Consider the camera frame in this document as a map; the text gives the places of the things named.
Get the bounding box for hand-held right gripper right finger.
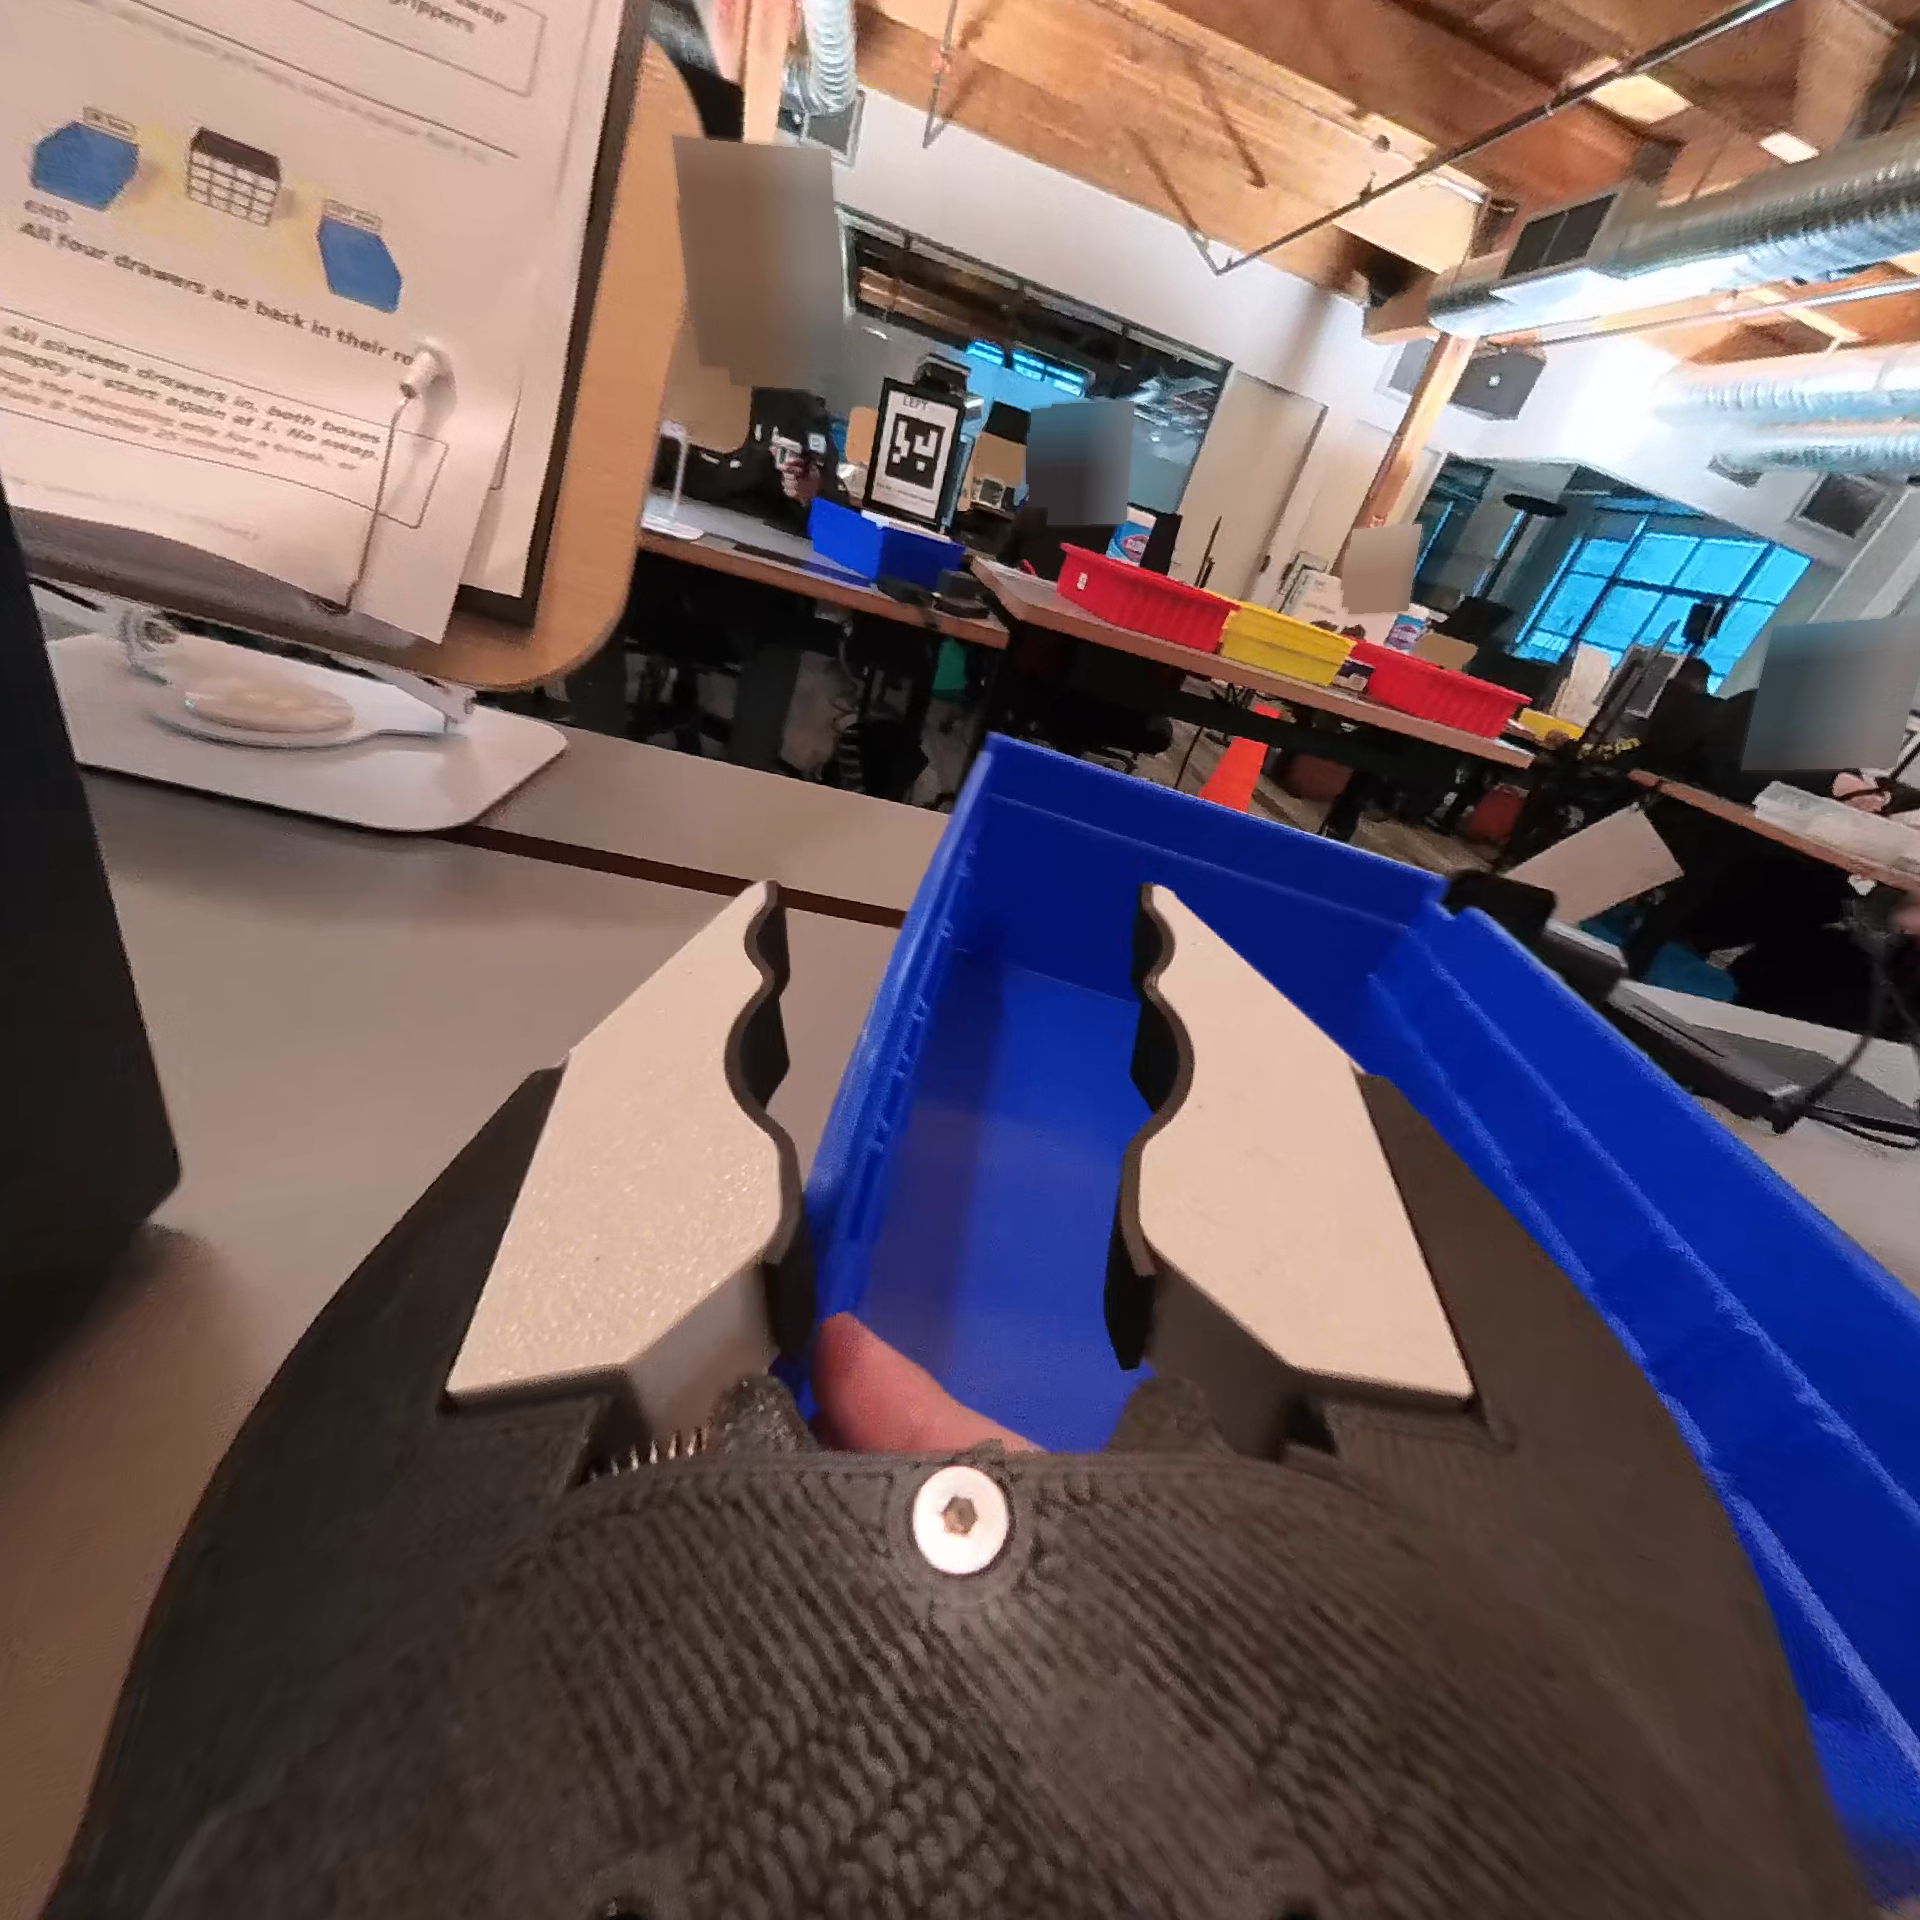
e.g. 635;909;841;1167
1112;884;1476;1450

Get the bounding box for blue plastic bin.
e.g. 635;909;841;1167
801;732;1920;1906

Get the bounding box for round spiral air duct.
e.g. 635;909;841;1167
1421;147;1920;338
1653;357;1920;484

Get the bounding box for printed instruction sheet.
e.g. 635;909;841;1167
0;0;633;647

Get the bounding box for wooden table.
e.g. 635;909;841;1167
968;555;1542;772
639;508;1013;653

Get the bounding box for white stand base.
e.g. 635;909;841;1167
45;598;572;836

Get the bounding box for dark flat pad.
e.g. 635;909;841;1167
1606;978;1920;1146

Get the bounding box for person's right hand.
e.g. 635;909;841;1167
808;1312;1045;1455

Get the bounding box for black clip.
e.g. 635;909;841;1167
1439;870;1558;946

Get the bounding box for black drawer cabinet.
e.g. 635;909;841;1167
0;495;184;1390

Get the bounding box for wooden display board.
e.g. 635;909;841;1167
447;0;710;695

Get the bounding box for white cord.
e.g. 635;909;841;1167
342;338;457;615

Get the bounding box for grey card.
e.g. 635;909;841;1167
1503;806;1688;932

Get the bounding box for clear acrylic holder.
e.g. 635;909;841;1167
116;598;481;749

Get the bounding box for yellow plastic tray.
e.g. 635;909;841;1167
1219;604;1360;688

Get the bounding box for small blue tray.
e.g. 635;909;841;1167
807;498;968;589

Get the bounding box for framed marker sign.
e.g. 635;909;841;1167
863;374;965;530

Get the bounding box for large window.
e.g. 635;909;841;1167
1511;514;1817;683

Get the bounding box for grey desk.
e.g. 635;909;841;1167
0;720;1920;1920

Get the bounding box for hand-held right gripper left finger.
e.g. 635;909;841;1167
447;883;815;1434

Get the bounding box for red plastic tray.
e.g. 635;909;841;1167
1056;543;1244;653
1345;639;1535;741

